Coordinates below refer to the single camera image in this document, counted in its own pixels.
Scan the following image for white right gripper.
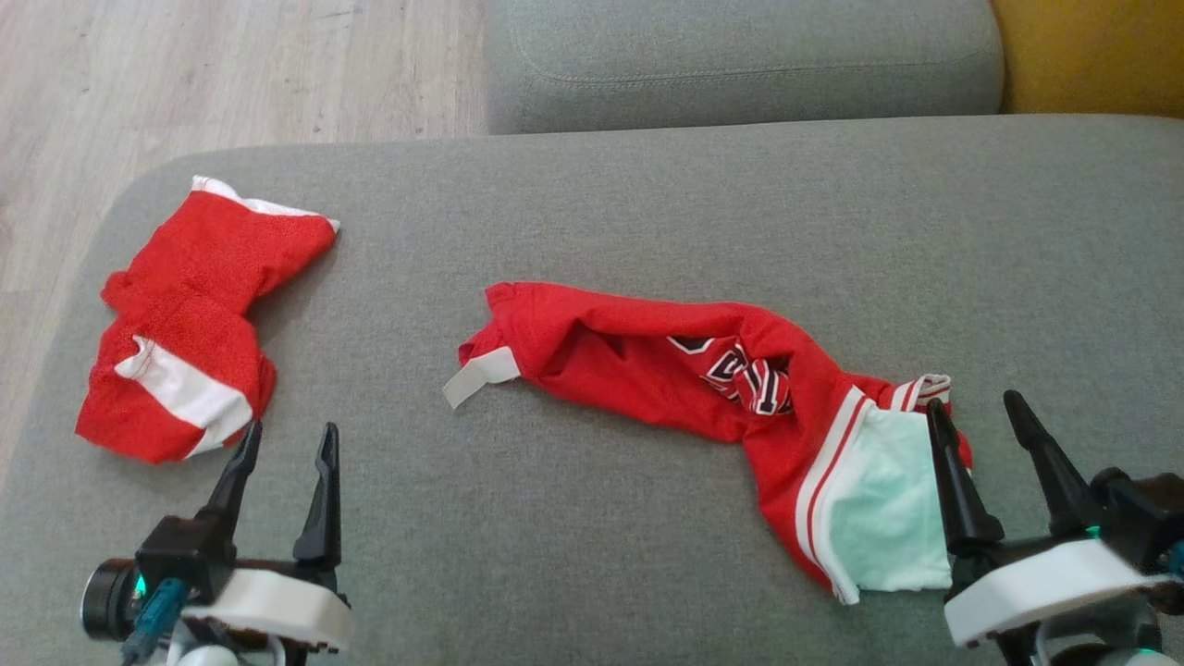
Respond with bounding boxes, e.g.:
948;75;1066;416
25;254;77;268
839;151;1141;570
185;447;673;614
926;390;1158;666

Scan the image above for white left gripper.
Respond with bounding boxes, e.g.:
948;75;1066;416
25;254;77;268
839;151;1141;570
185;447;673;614
180;421;358;666

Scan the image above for red and white shorts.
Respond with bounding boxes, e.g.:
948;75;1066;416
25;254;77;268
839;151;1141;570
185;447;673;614
74;176;341;465

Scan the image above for red Bulls basketball jersey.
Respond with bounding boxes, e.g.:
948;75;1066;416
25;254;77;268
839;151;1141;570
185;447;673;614
442;280;974;607

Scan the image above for grey fabric sofa seat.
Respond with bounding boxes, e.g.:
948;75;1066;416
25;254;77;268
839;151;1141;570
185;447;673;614
0;114;1184;666

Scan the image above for mustard yellow cushion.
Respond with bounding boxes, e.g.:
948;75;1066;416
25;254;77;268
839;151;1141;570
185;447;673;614
990;0;1184;117

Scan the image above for grey fabric sofa cushion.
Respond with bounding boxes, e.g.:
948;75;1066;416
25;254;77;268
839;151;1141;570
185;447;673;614
483;0;1006;136

